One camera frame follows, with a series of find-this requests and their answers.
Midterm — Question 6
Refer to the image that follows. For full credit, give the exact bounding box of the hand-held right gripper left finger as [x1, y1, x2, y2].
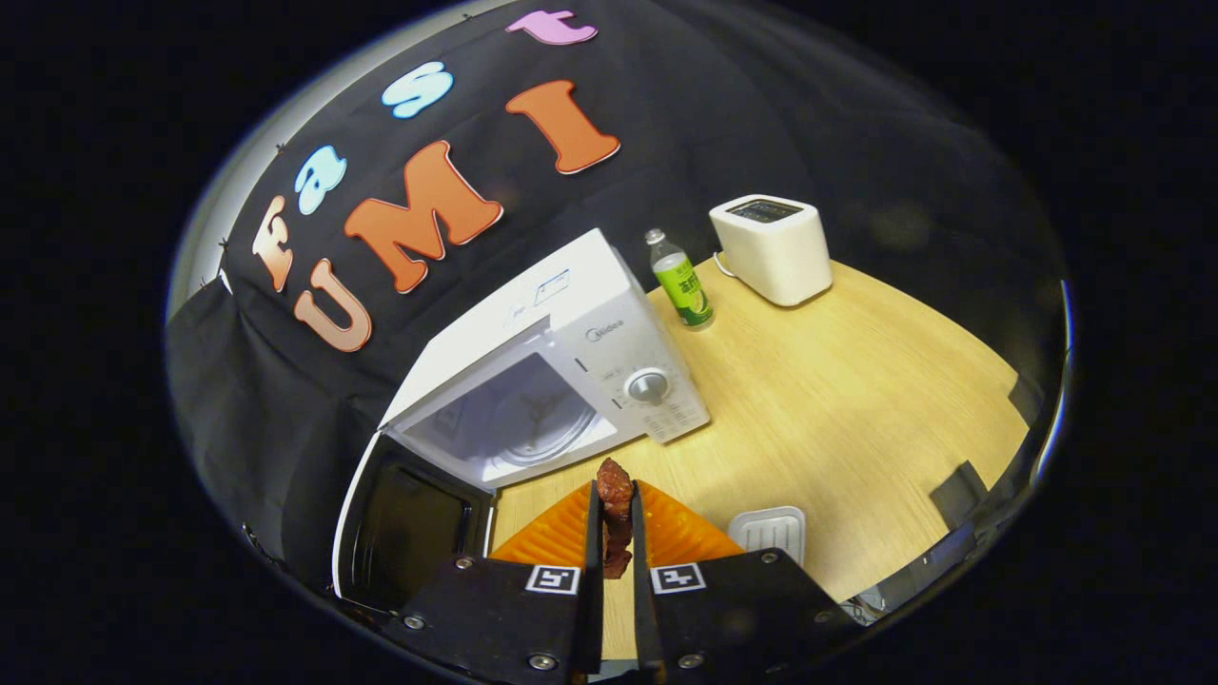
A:
[381, 480, 605, 684]

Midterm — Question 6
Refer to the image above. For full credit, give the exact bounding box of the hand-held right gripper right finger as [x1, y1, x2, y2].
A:
[633, 480, 857, 682]

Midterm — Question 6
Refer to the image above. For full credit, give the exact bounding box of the brown meat piece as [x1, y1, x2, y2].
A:
[596, 458, 637, 579]

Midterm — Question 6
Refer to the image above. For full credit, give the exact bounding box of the white microwave oven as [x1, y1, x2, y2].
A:
[331, 227, 713, 615]

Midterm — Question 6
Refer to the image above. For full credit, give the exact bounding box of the white ribbed tray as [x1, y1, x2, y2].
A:
[728, 506, 807, 567]

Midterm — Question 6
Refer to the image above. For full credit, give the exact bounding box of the green label drink bottle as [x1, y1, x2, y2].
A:
[645, 228, 717, 332]

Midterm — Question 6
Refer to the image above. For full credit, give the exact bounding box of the white toaster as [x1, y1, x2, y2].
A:
[709, 195, 834, 307]

